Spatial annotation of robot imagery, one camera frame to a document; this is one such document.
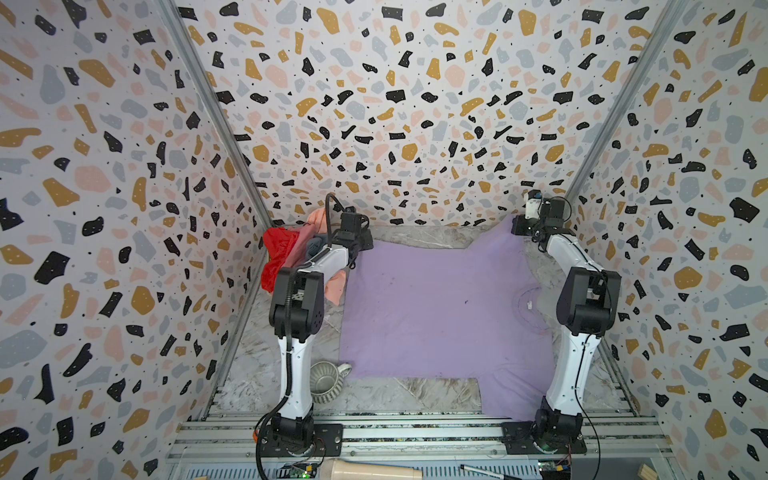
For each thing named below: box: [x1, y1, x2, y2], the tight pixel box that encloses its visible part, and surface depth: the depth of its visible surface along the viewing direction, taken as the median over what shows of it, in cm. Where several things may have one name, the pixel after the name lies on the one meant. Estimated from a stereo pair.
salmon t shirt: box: [325, 269, 346, 306], surface depth 96 cm
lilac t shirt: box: [340, 216, 560, 421], surface depth 97 cm
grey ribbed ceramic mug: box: [309, 361, 352, 404], surface depth 80 cm
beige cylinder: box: [318, 459, 424, 480], surface depth 69 cm
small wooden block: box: [637, 463, 658, 480], surface depth 71 cm
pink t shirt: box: [282, 207, 327, 267], surface depth 95 cm
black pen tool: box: [460, 464, 523, 480], surface depth 71 cm
